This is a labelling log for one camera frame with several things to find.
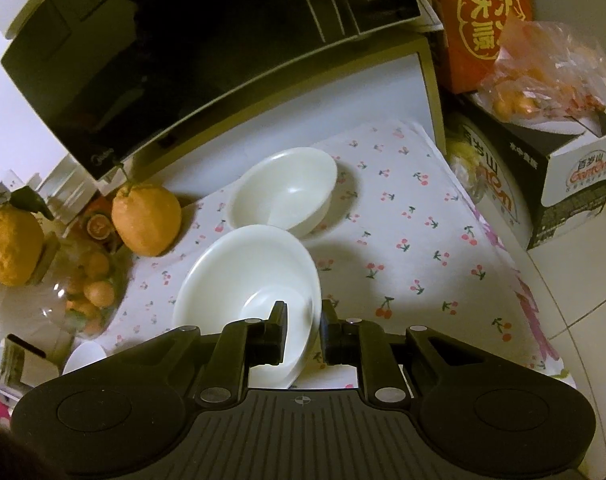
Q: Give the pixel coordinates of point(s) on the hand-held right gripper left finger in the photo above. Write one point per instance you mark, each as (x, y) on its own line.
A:
(280, 325)

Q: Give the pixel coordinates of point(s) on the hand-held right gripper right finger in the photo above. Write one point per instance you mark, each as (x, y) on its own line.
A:
(329, 325)

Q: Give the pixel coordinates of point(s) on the small cream bowl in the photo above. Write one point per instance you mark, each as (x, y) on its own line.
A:
(233, 275)
(83, 357)

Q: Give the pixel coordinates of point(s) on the white bowl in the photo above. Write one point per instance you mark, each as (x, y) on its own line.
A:
(283, 190)

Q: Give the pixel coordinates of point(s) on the cherry print tablecloth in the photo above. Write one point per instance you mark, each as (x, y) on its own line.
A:
(408, 260)

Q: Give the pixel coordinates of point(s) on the glass jar of small oranges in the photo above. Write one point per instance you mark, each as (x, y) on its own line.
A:
(90, 285)

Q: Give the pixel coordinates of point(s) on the pink floral cloth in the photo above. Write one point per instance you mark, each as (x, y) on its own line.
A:
(530, 325)

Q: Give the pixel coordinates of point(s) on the white paper box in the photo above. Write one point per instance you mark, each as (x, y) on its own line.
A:
(23, 365)

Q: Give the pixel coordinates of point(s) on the black and white carton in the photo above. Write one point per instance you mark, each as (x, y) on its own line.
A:
(558, 180)

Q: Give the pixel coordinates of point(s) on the large orange with leaves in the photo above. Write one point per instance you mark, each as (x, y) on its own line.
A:
(8, 250)

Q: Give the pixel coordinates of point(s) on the black microwave oven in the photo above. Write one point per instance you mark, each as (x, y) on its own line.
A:
(183, 60)

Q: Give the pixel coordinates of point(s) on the plastic bag of oranges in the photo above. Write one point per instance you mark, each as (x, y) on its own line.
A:
(548, 75)

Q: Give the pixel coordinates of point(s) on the orange printed box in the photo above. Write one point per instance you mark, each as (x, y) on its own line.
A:
(483, 25)

